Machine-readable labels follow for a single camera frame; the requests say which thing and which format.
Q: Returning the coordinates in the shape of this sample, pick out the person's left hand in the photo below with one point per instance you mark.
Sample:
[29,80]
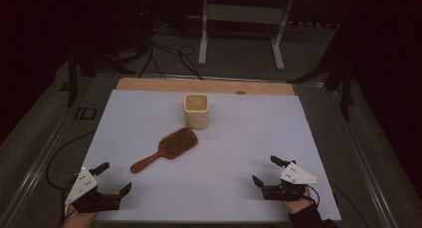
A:
[78,220]

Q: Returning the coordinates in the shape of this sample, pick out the beige square cup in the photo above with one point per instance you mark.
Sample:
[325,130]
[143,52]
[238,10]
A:
[196,120]

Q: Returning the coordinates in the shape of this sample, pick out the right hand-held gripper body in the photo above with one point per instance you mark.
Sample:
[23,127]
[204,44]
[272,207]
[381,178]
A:
[295,176]

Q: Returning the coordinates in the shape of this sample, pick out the brown wooden hairbrush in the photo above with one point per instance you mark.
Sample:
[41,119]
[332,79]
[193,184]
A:
[179,141]

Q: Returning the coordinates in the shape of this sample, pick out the white metal stand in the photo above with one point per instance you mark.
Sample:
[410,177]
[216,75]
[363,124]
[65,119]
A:
[245,14]

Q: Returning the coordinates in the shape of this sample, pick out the white table mat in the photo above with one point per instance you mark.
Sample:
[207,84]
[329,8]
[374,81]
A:
[232,148]

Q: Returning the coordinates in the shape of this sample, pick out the black stand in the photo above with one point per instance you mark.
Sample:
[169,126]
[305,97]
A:
[345,88]
[72,78]

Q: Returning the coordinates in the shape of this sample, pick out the aluminium floor rail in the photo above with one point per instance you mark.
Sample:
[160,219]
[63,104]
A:
[361,168]
[33,178]

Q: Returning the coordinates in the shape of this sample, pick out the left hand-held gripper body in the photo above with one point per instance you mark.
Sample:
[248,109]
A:
[94,202]

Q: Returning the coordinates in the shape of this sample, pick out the person's right hand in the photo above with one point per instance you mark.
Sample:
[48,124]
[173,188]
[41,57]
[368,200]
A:
[297,206]

